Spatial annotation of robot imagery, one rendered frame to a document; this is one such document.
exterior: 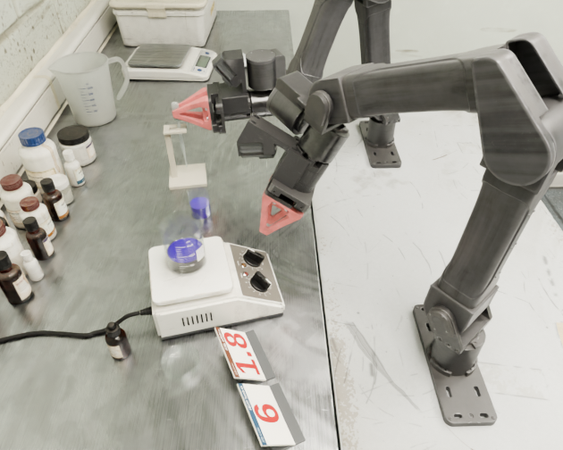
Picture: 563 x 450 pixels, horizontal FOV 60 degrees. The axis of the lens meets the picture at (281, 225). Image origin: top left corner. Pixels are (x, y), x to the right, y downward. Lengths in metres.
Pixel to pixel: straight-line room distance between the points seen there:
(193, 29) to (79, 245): 0.96
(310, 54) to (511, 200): 0.56
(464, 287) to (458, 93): 0.24
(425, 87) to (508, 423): 0.46
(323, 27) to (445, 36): 1.32
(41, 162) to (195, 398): 0.60
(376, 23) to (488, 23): 1.30
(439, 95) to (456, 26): 1.71
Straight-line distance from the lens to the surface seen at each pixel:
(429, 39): 2.24
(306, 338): 0.77
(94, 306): 0.86
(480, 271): 0.62
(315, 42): 0.98
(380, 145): 1.17
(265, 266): 0.82
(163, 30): 1.75
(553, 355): 0.86
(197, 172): 1.09
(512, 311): 0.89
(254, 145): 0.71
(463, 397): 0.75
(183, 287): 0.73
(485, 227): 0.58
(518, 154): 0.50
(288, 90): 0.71
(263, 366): 0.74
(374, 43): 1.04
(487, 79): 0.49
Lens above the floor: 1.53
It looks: 42 degrees down
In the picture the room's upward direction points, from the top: straight up
